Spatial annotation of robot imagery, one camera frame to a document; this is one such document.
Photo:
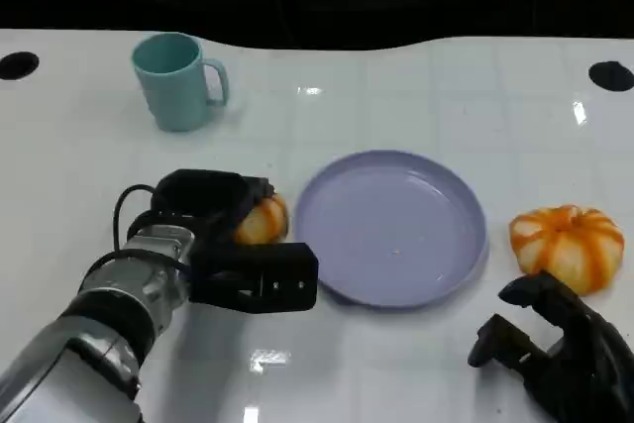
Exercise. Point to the lilac plate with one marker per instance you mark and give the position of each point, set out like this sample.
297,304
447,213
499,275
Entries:
386,230

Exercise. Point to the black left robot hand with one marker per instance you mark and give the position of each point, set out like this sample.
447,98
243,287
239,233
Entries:
203,192

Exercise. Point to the orange and white bread roll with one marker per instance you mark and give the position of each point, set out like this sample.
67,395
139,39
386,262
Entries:
564,244
265,222

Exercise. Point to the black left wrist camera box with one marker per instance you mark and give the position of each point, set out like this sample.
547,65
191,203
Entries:
267,279

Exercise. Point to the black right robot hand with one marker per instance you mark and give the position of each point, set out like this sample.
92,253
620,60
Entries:
584,363

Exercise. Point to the pale green mug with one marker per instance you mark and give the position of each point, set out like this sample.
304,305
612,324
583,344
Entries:
171,91

